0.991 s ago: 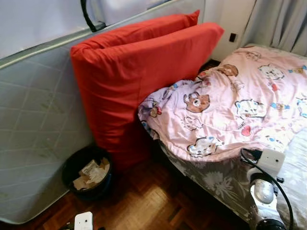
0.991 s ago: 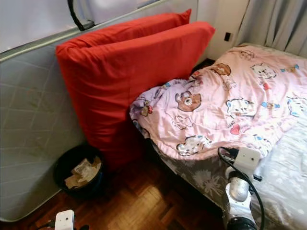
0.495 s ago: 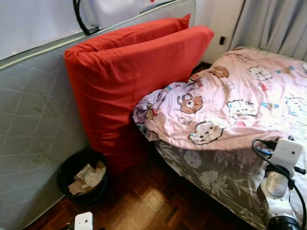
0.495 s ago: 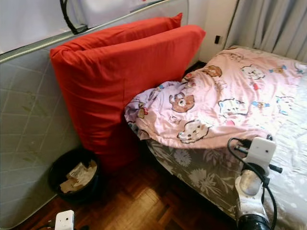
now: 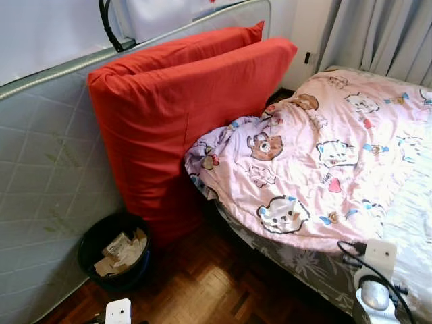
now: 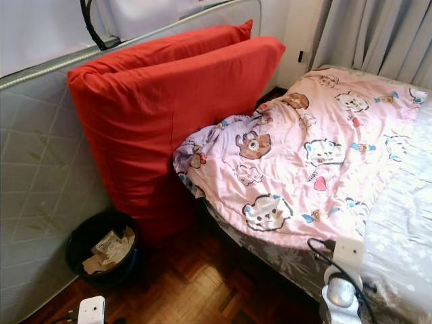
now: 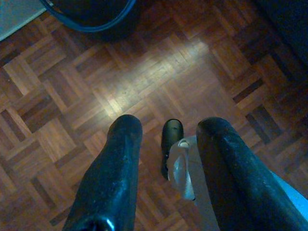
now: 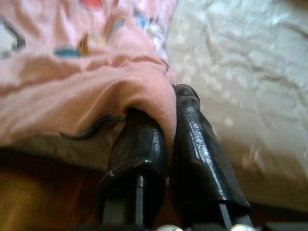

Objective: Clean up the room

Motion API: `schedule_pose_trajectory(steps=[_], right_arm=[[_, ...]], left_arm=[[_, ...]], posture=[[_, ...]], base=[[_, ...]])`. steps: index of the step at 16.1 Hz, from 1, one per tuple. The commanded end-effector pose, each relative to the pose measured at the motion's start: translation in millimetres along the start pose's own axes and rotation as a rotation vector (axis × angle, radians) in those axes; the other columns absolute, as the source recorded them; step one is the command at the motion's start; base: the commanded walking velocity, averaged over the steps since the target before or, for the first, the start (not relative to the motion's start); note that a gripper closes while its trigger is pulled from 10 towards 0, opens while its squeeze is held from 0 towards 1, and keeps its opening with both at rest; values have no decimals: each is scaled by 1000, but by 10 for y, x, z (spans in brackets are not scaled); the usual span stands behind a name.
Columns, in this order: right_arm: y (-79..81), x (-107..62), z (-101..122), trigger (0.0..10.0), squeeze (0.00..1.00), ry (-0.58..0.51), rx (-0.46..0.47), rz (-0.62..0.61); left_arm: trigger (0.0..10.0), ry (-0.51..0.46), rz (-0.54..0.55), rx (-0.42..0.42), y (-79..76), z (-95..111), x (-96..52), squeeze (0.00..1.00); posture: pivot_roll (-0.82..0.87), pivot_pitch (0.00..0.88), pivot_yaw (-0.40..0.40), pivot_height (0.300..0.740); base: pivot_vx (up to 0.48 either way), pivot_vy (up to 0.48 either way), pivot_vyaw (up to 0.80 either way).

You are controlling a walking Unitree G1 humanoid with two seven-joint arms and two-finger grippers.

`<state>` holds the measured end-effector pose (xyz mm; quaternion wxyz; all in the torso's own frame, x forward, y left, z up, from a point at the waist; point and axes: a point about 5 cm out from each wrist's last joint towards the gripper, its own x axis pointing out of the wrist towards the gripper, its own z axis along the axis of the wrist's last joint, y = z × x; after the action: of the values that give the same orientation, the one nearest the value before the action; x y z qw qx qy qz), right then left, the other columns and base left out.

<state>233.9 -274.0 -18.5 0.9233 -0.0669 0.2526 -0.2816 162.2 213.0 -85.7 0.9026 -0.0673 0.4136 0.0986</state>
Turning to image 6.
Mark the pink cartoon bear blanket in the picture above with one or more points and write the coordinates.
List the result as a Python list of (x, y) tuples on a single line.
[(304, 155)]

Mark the grey quilted upright mattress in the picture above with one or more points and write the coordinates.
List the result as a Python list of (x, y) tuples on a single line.
[(34, 155)]

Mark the black waste bin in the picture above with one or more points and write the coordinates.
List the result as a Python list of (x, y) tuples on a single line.
[(79, 260)]

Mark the large red cushion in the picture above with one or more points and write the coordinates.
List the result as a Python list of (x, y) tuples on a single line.
[(155, 135)]

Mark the thin red cushion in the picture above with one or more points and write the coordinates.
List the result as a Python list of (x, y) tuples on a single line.
[(162, 46)]

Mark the white tote bag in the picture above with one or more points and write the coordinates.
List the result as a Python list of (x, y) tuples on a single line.
[(155, 13)]

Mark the grey pleated curtain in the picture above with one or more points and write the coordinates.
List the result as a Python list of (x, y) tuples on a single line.
[(371, 34)]

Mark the bed with grey floral sheet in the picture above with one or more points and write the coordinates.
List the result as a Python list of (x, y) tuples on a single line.
[(398, 236)]

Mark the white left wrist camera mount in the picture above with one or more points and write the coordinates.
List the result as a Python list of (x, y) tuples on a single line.
[(91, 310)]

